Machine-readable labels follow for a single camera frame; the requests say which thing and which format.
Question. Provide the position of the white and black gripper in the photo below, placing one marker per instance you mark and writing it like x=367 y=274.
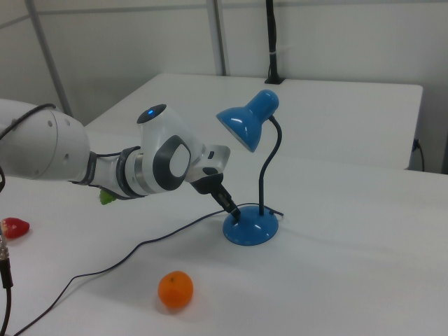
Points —
x=213 y=157

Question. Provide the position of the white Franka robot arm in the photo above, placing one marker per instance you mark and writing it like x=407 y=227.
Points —
x=52 y=150

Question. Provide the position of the orange mandarin fruit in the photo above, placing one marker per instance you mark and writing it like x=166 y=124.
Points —
x=175 y=290

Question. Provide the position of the orange toy carrot green leaves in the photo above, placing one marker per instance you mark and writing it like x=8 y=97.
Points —
x=106 y=199

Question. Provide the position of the blue gooseneck desk lamp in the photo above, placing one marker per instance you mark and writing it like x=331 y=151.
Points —
x=250 y=231

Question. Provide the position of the white side table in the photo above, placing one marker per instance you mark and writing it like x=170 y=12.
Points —
x=332 y=115

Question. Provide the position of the red toy strawberry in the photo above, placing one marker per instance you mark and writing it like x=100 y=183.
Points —
x=15 y=227

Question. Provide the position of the black camera pole with clamp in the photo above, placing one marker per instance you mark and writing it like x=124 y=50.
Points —
x=272 y=42

